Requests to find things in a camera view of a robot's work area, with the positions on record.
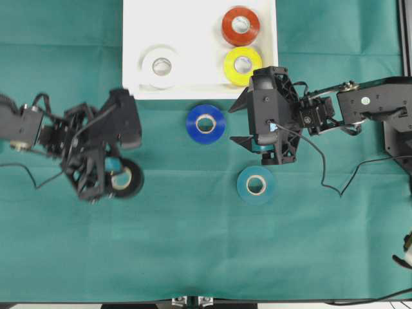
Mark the black tape roll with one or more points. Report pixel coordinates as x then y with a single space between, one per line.
128 183

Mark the white plastic tray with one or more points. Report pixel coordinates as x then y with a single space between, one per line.
193 30

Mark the white black object at edge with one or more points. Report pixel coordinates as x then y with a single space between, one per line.
406 260

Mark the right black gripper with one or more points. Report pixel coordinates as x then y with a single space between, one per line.
311 115

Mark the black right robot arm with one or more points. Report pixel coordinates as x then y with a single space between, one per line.
385 100

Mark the yellow tape roll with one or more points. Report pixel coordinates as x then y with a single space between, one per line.
240 63

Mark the orange tape roll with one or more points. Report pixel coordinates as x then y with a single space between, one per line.
240 26

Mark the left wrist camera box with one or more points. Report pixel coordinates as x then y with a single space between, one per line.
121 124

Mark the metal clamp bracket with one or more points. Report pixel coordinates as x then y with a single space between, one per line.
192 301

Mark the green table cloth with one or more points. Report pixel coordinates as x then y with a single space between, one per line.
188 232

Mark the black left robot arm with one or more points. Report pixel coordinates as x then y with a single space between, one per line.
21 126

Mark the teal tape roll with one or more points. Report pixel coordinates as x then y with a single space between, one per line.
255 185

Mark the blue tape roll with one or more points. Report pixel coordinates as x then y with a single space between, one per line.
210 112

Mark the aluminium frame rail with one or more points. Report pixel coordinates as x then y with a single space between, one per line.
404 14

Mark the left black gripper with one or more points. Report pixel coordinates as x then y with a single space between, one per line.
84 161

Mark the white tape roll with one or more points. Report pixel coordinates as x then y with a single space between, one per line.
160 67

